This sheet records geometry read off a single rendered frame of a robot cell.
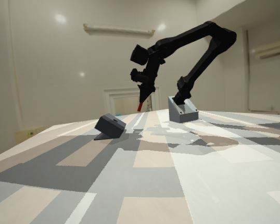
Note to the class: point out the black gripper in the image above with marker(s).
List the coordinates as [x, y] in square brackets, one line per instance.
[148, 82]

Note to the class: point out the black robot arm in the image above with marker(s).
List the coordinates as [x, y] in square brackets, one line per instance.
[222, 40]

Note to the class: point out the grey sloped panel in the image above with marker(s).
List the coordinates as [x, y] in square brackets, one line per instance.
[110, 127]

